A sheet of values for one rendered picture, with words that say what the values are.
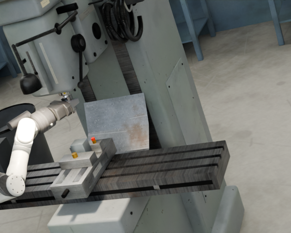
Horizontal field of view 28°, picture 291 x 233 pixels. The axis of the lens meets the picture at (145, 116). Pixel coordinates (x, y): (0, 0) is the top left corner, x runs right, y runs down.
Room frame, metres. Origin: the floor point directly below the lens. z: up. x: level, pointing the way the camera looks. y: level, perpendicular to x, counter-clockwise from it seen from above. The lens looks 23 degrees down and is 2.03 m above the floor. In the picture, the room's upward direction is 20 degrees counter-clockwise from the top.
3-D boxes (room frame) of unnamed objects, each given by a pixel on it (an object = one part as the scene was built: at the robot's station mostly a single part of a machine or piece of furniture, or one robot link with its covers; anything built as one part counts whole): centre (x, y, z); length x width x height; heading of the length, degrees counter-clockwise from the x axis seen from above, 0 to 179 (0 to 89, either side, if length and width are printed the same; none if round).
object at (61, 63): (2.22, 0.27, 1.47); 0.21 x 0.19 x 0.32; 64
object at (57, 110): (2.16, 0.34, 1.23); 0.13 x 0.12 x 0.10; 39
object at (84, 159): (2.18, 0.33, 1.00); 0.15 x 0.06 x 0.04; 64
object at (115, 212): (2.21, 0.27, 0.77); 0.50 x 0.35 x 0.12; 154
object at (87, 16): (2.39, 0.19, 1.47); 0.24 x 0.19 x 0.26; 64
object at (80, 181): (2.20, 0.31, 0.96); 0.35 x 0.15 x 0.11; 154
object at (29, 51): (2.12, 0.32, 1.44); 0.04 x 0.04 x 0.21; 64
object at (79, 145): (2.23, 0.30, 1.02); 0.06 x 0.05 x 0.06; 64
